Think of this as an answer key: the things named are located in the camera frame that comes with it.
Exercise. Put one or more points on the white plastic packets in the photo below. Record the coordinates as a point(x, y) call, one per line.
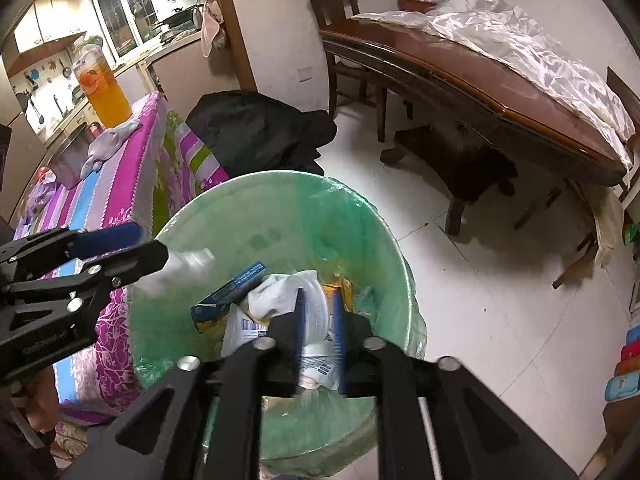
point(245, 332)

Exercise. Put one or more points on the person's left hand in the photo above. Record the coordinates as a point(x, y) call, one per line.
point(42, 400)

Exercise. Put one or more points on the upper kitchen cabinets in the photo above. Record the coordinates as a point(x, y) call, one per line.
point(45, 25)

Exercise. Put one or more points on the grey cloth glove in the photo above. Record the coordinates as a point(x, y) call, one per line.
point(107, 147)

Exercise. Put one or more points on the waste bin with green bag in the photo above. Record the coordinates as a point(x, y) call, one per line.
point(300, 220)

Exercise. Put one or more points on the cream hanging cloth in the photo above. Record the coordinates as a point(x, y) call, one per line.
point(607, 230)

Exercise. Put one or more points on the steel pot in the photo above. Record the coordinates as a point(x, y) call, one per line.
point(70, 160)

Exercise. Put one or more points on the kitchen cabinets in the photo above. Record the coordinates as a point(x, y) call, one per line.
point(180, 70)
point(45, 25)

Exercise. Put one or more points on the kitchen window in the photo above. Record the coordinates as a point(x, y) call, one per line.
point(125, 10)

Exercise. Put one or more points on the black jacket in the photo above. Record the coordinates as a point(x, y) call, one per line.
point(255, 130)

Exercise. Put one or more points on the lower kitchen cabinets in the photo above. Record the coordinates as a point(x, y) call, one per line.
point(180, 70)

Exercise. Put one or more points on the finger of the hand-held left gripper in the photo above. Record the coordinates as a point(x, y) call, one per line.
point(147, 257)
point(107, 237)

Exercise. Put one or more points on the white wall switch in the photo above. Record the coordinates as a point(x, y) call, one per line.
point(305, 74)

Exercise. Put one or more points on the white rod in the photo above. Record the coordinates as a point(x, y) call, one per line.
point(430, 435)

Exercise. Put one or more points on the beige refrigerator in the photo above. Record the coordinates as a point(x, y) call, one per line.
point(11, 207)

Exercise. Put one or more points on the gold cardboard box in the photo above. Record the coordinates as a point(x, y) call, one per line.
point(326, 292)

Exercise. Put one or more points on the beige hanging towel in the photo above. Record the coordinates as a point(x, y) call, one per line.
point(212, 27)

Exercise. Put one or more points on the colourful plastic stack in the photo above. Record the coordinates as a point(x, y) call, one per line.
point(625, 365)

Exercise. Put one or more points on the hanging kitchen utensils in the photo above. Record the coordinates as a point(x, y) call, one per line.
point(45, 90)

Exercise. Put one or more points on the orange drink jar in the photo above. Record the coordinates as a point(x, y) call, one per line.
point(105, 95)

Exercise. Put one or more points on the red basin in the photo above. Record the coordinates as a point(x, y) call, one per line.
point(417, 5)

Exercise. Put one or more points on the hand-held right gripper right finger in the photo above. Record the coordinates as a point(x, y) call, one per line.
point(339, 330)

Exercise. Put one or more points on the green plastic bag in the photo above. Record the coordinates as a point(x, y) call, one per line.
point(632, 234)

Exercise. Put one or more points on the brown wooden dining table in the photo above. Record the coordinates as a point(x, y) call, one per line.
point(450, 80)

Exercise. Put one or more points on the black wok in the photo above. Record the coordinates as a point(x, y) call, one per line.
point(180, 15)

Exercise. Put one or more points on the blue carton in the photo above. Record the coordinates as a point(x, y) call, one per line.
point(230, 292)

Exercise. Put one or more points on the red fruit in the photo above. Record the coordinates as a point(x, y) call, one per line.
point(46, 175)

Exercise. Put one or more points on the white satin cloth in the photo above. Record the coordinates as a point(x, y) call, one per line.
point(525, 45)

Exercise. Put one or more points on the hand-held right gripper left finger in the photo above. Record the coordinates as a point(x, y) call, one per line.
point(301, 330)

